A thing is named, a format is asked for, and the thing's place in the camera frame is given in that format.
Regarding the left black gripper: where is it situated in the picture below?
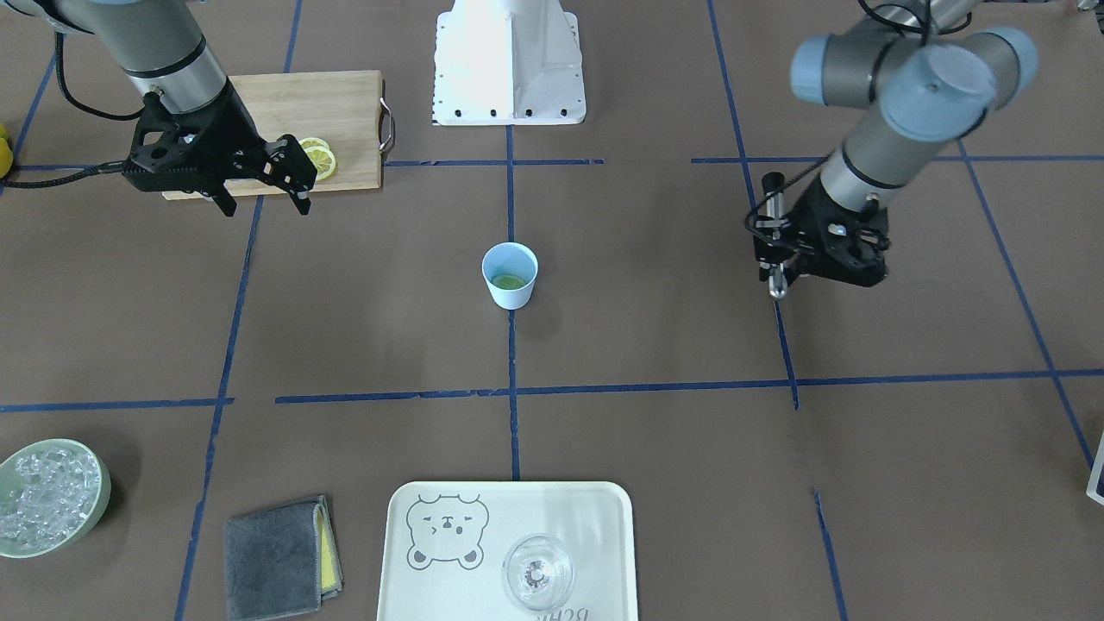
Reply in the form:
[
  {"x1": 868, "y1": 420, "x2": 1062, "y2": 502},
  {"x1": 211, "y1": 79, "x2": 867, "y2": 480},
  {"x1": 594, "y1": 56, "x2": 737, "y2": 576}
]
[{"x1": 745, "y1": 179, "x2": 890, "y2": 287}]

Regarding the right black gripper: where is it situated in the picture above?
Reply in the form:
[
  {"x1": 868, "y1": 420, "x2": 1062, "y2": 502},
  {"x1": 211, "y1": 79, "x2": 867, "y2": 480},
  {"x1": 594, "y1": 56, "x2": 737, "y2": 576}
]
[{"x1": 157, "y1": 81, "x2": 318, "y2": 217}]

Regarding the steel muddler black tip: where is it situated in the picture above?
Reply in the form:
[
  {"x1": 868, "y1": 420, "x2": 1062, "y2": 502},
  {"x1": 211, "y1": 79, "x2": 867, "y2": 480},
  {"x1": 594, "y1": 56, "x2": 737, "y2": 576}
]
[{"x1": 758, "y1": 172, "x2": 788, "y2": 302}]

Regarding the yellow lemon slice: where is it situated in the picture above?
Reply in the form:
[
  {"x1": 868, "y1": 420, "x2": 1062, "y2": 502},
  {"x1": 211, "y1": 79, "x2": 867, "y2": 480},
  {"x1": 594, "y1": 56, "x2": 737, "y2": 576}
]
[{"x1": 304, "y1": 146, "x2": 338, "y2": 182}]

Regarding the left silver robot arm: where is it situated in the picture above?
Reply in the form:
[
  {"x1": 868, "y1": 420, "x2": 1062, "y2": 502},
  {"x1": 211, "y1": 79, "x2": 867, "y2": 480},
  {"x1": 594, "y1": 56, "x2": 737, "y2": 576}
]
[{"x1": 744, "y1": 1, "x2": 1040, "y2": 299}]

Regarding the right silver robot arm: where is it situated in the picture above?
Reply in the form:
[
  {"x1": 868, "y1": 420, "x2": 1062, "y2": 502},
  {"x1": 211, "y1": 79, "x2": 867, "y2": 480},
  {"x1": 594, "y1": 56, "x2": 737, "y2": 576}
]
[{"x1": 9, "y1": 1, "x2": 318, "y2": 215}]

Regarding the yellow lemon upper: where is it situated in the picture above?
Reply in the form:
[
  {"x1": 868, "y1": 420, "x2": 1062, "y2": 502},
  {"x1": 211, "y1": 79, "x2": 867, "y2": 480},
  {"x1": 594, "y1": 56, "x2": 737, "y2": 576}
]
[{"x1": 0, "y1": 136, "x2": 15, "y2": 179}]

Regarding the light blue plastic cup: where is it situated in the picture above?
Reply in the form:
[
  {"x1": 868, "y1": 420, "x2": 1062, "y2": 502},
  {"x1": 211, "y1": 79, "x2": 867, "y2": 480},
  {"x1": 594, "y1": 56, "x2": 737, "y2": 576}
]
[{"x1": 481, "y1": 242, "x2": 539, "y2": 311}]

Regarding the white cup rack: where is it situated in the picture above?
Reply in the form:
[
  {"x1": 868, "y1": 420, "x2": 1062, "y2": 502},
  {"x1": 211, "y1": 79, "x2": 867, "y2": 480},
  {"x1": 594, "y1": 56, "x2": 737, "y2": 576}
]
[{"x1": 1085, "y1": 436, "x2": 1104, "y2": 505}]

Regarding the bamboo cutting board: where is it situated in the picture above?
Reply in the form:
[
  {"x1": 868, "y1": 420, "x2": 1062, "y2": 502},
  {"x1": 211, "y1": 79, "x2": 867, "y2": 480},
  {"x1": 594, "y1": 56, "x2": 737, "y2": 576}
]
[{"x1": 162, "y1": 71, "x2": 399, "y2": 201}]

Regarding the green bowl of ice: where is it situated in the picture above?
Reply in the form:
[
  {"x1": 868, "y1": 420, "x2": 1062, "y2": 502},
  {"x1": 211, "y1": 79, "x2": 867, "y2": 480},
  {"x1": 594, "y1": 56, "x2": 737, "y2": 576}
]
[{"x1": 1, "y1": 439, "x2": 113, "y2": 559}]

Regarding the grey folded cloth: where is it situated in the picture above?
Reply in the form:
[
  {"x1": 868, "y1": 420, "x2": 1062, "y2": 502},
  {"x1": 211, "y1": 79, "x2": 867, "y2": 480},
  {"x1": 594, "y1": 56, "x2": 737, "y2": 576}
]
[{"x1": 224, "y1": 495, "x2": 343, "y2": 620}]

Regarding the clear wine glass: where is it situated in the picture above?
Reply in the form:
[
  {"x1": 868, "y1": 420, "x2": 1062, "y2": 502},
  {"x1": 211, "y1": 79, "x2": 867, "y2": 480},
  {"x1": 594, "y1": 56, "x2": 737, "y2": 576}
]
[{"x1": 502, "y1": 533, "x2": 575, "y2": 613}]

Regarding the cream bear tray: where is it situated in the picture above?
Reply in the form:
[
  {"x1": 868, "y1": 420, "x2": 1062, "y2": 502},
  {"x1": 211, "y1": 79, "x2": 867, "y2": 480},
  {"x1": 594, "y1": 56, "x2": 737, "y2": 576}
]
[{"x1": 376, "y1": 482, "x2": 639, "y2": 620}]

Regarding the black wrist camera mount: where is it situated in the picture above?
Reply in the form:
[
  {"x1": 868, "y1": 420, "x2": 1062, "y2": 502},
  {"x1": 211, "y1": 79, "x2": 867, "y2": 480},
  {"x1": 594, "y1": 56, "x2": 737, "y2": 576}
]
[{"x1": 123, "y1": 91, "x2": 216, "y2": 194}]

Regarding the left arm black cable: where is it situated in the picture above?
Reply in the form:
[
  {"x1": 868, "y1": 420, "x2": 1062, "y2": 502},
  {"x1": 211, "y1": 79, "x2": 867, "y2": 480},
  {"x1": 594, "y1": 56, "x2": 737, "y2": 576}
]
[{"x1": 745, "y1": 147, "x2": 846, "y2": 260}]

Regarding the black braided camera cable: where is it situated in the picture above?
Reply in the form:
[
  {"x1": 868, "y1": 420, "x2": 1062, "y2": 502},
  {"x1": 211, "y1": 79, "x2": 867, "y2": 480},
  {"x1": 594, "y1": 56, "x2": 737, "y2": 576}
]
[{"x1": 0, "y1": 34, "x2": 147, "y2": 191}]

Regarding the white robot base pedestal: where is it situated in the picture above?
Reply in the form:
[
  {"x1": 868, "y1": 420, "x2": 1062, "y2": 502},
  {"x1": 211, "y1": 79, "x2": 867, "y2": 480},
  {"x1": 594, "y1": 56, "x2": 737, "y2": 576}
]
[{"x1": 431, "y1": 1, "x2": 587, "y2": 127}]

